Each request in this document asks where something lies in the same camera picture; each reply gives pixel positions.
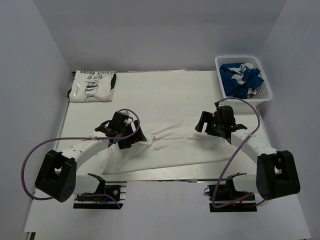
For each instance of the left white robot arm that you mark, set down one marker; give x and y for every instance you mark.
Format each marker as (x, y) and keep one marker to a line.
(58, 175)

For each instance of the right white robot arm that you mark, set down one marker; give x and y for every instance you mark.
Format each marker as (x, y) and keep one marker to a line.
(276, 174)

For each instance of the white Coca-Cola t-shirt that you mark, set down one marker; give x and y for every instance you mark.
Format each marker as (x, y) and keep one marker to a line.
(168, 144)

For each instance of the white plastic basket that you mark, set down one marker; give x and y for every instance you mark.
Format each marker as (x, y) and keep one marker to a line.
(263, 93)

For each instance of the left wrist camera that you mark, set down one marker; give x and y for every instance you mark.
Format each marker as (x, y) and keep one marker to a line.
(127, 118)

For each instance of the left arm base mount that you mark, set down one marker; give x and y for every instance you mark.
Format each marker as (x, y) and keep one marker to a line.
(112, 197)

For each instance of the blue and white t-shirt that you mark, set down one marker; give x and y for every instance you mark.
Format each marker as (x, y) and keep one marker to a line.
(240, 80)

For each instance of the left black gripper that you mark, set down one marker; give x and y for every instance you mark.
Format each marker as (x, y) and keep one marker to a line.
(130, 138)

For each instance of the folded white Charlie Brown shirt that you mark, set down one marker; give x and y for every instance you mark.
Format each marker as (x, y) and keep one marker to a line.
(92, 86)

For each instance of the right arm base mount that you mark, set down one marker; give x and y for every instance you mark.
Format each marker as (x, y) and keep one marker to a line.
(224, 196)

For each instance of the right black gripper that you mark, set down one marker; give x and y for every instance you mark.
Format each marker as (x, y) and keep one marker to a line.
(208, 125)

